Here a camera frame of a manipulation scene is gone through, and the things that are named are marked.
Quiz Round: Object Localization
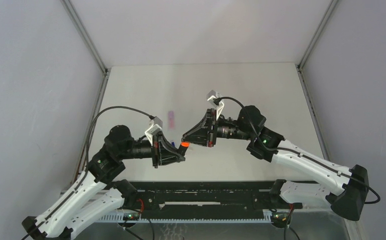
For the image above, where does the aluminium frame post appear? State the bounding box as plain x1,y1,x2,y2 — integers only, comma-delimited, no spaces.
60,0,108,171
296,0,341,161

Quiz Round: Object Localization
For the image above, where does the left aluminium frame post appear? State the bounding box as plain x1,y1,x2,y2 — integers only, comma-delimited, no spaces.
60,0,108,171

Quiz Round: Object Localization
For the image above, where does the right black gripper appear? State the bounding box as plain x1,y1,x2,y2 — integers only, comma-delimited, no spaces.
181,111,251,150

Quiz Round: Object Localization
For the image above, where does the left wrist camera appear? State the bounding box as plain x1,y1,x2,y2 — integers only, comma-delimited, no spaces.
144,116,163,145

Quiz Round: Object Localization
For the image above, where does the pink marker pen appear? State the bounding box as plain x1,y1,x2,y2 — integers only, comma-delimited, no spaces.
168,117,175,129

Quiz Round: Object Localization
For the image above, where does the right aluminium frame post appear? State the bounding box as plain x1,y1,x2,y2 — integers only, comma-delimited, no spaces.
296,0,341,161

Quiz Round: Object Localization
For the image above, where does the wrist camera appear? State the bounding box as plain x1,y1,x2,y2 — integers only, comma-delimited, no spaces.
207,90,225,120
144,116,163,145

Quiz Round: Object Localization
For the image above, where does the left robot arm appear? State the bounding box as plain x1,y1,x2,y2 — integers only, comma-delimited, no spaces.
22,125,189,240

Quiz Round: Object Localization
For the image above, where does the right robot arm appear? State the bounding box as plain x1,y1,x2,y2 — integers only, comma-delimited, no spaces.
182,105,369,221

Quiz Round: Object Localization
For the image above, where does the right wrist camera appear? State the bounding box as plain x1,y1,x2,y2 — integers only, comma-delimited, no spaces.
207,90,225,120

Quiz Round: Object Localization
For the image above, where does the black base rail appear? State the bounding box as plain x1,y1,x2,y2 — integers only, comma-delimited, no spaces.
120,180,303,221

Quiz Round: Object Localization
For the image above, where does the orange marker pen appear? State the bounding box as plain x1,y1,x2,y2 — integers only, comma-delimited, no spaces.
177,145,188,157

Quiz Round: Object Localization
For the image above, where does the left camera cable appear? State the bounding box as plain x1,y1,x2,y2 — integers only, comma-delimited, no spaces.
20,106,156,240

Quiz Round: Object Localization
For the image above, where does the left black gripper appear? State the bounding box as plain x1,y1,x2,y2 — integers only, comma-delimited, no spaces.
118,129,185,167

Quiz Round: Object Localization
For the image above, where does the white slotted cable duct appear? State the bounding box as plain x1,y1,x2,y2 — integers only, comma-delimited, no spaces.
95,211,272,224

